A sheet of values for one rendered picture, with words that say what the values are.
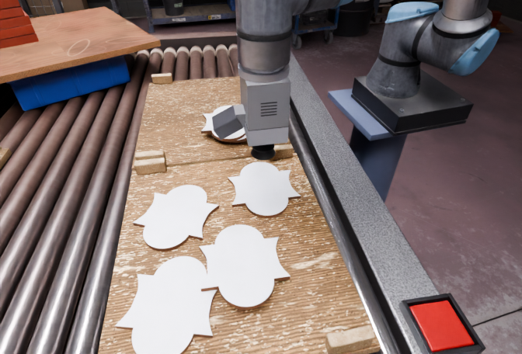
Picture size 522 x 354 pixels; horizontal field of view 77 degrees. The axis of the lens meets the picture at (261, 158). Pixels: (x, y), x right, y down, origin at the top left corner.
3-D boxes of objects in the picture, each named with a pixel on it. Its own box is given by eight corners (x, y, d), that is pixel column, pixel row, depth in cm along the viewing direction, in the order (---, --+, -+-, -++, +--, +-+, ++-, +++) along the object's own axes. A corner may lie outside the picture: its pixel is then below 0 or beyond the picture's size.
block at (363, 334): (366, 333, 43) (370, 323, 41) (372, 348, 41) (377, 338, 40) (322, 341, 42) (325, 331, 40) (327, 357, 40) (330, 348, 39)
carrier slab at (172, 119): (262, 78, 106) (262, 74, 105) (294, 156, 74) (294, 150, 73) (150, 87, 101) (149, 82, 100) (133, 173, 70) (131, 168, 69)
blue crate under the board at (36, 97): (102, 53, 123) (93, 26, 117) (133, 82, 104) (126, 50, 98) (5, 75, 108) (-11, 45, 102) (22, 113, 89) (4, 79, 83)
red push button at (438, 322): (444, 304, 48) (447, 299, 47) (471, 348, 43) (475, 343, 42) (405, 310, 47) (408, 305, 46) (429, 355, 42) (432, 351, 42)
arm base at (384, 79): (401, 72, 105) (411, 41, 99) (429, 95, 94) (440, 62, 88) (357, 76, 103) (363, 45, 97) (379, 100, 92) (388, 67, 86)
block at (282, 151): (291, 153, 73) (292, 142, 71) (293, 157, 71) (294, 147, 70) (264, 155, 72) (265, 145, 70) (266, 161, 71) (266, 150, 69)
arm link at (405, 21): (396, 42, 99) (408, -7, 90) (436, 57, 90) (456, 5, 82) (369, 51, 93) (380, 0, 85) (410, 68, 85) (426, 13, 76)
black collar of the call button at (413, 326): (446, 298, 49) (450, 292, 47) (481, 353, 43) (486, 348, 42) (398, 306, 48) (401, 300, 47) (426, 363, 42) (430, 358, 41)
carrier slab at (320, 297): (295, 157, 74) (296, 151, 73) (379, 352, 42) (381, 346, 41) (133, 176, 69) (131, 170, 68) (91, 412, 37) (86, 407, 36)
